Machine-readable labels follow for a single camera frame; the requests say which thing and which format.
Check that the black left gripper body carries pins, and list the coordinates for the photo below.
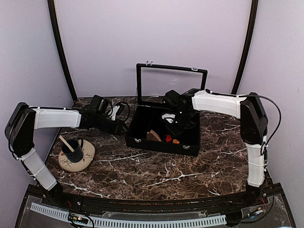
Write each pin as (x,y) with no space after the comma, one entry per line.
(100,124)

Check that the cream branch-pattern plate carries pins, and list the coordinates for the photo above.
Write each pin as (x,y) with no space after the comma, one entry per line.
(66,164)

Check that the black glass-lid display case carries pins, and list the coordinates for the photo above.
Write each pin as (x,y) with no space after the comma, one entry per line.
(147,116)

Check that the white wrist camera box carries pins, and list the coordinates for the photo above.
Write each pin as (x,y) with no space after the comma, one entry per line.
(168,117)

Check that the black frame post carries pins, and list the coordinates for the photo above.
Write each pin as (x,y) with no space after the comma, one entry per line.
(60,48)
(246,47)

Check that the white slotted cable duct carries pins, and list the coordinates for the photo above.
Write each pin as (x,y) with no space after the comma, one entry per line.
(120,220)

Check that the wooden stir stick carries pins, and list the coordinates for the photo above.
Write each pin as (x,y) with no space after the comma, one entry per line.
(66,143)

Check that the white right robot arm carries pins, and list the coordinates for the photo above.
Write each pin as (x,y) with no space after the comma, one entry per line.
(248,109)

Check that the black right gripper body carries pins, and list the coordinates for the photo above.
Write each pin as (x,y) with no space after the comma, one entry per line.
(182,123)

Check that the tan brown sock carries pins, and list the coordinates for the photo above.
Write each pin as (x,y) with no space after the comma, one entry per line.
(153,136)

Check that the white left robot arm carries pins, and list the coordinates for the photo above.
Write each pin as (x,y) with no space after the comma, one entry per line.
(26,121)

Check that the dark blue mug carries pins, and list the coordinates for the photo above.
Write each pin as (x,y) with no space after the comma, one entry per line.
(76,155)

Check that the right black frame post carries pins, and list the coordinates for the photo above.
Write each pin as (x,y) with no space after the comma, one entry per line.
(246,47)

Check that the red orange argyle sock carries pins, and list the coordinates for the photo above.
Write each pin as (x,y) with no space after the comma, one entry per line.
(169,139)

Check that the left black frame post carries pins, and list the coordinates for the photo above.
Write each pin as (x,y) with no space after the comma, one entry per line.
(60,48)

